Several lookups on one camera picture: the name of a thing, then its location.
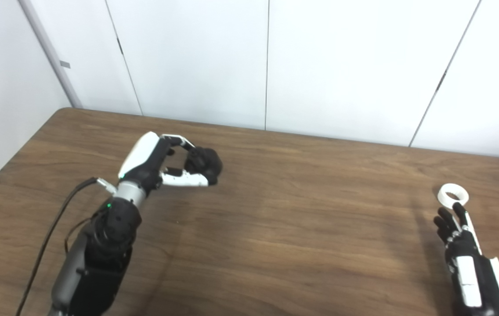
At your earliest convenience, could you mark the round black part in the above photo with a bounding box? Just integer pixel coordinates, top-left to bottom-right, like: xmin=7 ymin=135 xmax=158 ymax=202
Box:
xmin=184 ymin=147 xmax=224 ymax=185

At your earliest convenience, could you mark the thin black wrist wire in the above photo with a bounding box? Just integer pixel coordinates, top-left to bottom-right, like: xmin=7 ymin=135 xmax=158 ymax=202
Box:
xmin=64 ymin=214 xmax=97 ymax=254

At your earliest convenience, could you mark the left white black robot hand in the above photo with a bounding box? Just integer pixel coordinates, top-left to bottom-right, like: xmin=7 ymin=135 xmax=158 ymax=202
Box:
xmin=118 ymin=132 xmax=210 ymax=194

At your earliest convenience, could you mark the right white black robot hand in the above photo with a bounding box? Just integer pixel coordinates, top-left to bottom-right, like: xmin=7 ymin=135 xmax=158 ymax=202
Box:
xmin=433 ymin=202 xmax=499 ymax=316

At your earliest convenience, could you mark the grey wall corner post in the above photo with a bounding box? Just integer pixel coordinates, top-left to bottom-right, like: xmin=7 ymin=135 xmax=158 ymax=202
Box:
xmin=18 ymin=0 xmax=83 ymax=109

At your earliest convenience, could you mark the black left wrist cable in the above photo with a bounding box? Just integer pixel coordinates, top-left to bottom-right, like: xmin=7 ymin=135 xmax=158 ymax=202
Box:
xmin=14 ymin=176 xmax=118 ymax=316

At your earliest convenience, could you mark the white ring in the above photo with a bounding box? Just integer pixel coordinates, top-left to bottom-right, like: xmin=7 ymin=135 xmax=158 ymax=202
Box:
xmin=438 ymin=183 xmax=470 ymax=208

